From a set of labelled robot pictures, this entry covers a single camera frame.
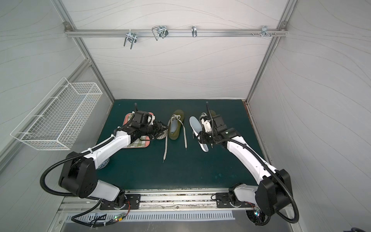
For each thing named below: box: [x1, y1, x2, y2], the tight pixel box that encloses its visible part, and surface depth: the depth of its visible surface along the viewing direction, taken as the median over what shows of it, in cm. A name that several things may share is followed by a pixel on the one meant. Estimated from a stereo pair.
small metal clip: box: [191, 25, 198, 38], surface depth 80 cm
